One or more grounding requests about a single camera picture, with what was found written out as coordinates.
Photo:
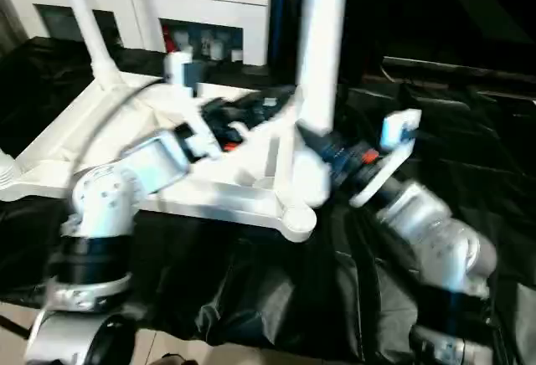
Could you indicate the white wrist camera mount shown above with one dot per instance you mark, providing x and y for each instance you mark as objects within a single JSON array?
[
  {"x": 395, "y": 126},
  {"x": 180, "y": 65}
]

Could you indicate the black plastic mat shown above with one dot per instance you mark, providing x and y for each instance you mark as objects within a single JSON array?
[{"x": 251, "y": 277}]

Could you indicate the white cabinet with glass doors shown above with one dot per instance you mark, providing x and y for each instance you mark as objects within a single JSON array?
[{"x": 138, "y": 1}]

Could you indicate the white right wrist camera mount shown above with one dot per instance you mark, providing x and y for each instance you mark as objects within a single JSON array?
[{"x": 395, "y": 126}]

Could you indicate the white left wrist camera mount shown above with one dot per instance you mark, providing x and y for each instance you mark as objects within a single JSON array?
[{"x": 180, "y": 65}]

